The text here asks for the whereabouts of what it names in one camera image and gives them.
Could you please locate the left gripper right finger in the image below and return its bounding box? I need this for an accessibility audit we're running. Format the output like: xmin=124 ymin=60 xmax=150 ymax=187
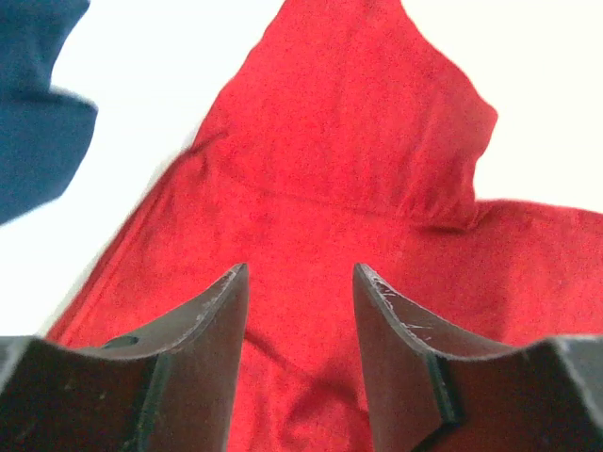
xmin=353 ymin=264 xmax=523 ymax=451

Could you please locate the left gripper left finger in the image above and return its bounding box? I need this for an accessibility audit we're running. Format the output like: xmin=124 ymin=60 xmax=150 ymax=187
xmin=102 ymin=264 xmax=249 ymax=451

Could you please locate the red t shirt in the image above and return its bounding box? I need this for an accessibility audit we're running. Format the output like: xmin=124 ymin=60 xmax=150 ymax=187
xmin=48 ymin=1 xmax=602 ymax=451

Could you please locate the dark blue t shirt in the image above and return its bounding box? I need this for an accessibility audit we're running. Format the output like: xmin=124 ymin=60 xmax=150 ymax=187
xmin=1 ymin=1 xmax=98 ymax=223

